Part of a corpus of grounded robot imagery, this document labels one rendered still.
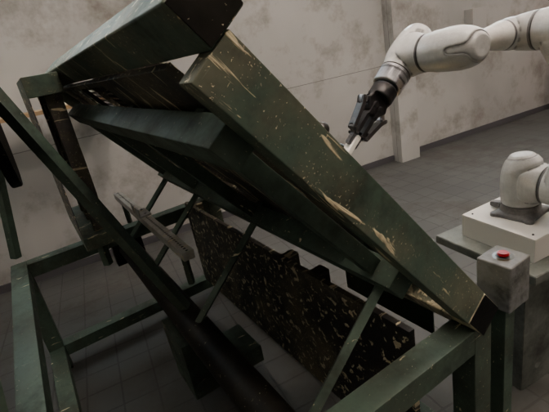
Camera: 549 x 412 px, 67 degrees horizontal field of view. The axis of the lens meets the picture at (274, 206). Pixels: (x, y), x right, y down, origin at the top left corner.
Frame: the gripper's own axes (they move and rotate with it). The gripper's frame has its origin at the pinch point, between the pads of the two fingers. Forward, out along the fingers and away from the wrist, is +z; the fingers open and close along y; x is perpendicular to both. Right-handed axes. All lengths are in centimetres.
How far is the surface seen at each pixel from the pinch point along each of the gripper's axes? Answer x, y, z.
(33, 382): 65, -13, 119
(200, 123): -6.8, -41.9, 23.6
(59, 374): 159, 32, 159
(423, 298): -6, 57, 22
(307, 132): -23.5, -29.7, 15.3
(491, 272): -17, 68, 2
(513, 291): -23, 73, 4
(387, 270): -14.1, 23.1, 23.9
